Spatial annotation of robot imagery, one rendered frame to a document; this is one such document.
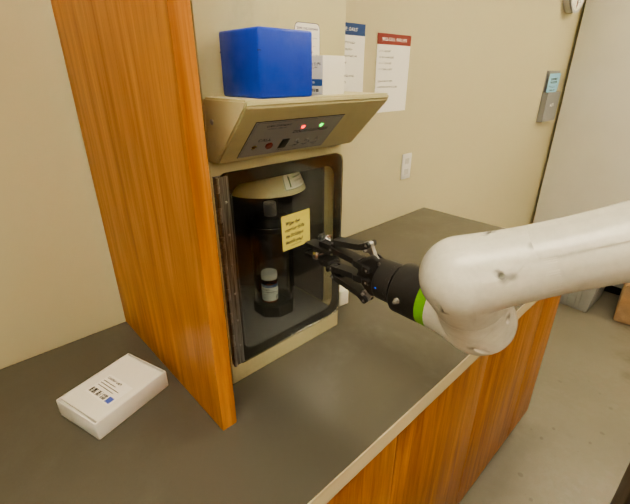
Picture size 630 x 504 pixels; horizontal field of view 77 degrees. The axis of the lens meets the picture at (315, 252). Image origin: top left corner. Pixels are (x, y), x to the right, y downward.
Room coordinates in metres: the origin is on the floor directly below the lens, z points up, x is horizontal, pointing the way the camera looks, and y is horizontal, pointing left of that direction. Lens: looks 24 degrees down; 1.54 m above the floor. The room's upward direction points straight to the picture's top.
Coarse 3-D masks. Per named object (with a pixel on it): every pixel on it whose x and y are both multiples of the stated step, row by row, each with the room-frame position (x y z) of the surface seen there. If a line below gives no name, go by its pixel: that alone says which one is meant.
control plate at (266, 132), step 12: (276, 120) 0.63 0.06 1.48; (288, 120) 0.65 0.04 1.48; (300, 120) 0.67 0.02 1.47; (312, 120) 0.69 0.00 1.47; (324, 120) 0.71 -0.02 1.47; (336, 120) 0.74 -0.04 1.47; (252, 132) 0.62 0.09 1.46; (264, 132) 0.64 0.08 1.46; (276, 132) 0.65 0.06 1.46; (288, 132) 0.68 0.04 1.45; (300, 132) 0.70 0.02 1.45; (312, 132) 0.72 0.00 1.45; (324, 132) 0.75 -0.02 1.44; (252, 144) 0.64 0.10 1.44; (264, 144) 0.66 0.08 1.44; (276, 144) 0.68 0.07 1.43; (288, 144) 0.71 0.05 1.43; (300, 144) 0.73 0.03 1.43; (312, 144) 0.76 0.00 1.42; (240, 156) 0.65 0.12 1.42
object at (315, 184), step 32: (320, 160) 0.81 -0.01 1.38; (256, 192) 0.70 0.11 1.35; (288, 192) 0.75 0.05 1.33; (320, 192) 0.81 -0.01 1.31; (256, 224) 0.69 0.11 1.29; (320, 224) 0.81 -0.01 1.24; (256, 256) 0.69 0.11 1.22; (288, 256) 0.75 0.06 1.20; (256, 288) 0.69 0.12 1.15; (288, 288) 0.74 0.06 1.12; (320, 288) 0.81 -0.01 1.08; (256, 320) 0.68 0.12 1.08; (288, 320) 0.74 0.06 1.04; (320, 320) 0.81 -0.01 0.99; (256, 352) 0.68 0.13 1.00
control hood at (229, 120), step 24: (312, 96) 0.66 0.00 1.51; (336, 96) 0.69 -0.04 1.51; (360, 96) 0.73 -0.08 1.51; (384, 96) 0.78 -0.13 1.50; (216, 120) 0.62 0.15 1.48; (240, 120) 0.58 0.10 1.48; (264, 120) 0.61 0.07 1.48; (360, 120) 0.79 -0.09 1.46; (216, 144) 0.63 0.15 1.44; (240, 144) 0.63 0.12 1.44; (336, 144) 0.82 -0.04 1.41
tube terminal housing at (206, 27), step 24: (192, 0) 0.65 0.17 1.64; (216, 0) 0.68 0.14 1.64; (240, 0) 0.71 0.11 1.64; (264, 0) 0.74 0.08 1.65; (288, 0) 0.77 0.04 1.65; (312, 0) 0.81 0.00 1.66; (336, 0) 0.85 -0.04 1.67; (216, 24) 0.68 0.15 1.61; (240, 24) 0.70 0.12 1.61; (264, 24) 0.74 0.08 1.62; (288, 24) 0.77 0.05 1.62; (336, 24) 0.85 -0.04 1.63; (216, 48) 0.67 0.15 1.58; (336, 48) 0.85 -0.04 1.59; (216, 72) 0.67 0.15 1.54; (216, 96) 0.67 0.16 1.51; (216, 168) 0.66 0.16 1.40; (240, 168) 0.69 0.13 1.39; (216, 216) 0.65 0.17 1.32; (336, 312) 0.87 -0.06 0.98; (312, 336) 0.81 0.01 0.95; (264, 360) 0.71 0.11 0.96
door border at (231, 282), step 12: (228, 192) 0.66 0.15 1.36; (228, 204) 0.66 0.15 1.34; (228, 216) 0.65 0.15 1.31; (228, 228) 0.65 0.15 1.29; (228, 240) 0.65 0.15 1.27; (228, 252) 0.65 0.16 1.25; (228, 264) 0.65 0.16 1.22; (228, 276) 0.64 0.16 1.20; (228, 288) 0.64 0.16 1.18; (240, 324) 0.66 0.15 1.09; (240, 336) 0.66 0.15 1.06; (240, 348) 0.65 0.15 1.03; (240, 360) 0.65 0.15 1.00
